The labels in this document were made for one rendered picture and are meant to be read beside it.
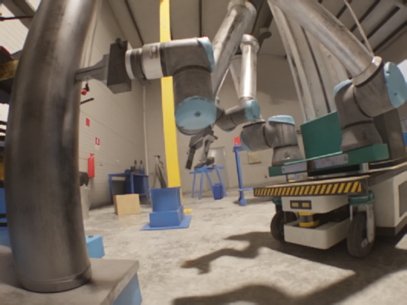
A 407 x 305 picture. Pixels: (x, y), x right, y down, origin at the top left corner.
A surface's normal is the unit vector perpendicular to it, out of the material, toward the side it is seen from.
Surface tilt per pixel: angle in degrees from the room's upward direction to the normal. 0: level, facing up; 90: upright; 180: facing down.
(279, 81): 90
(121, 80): 90
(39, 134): 90
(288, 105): 90
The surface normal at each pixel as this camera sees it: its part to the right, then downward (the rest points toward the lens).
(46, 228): 0.68, -0.18
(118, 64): 0.01, -0.14
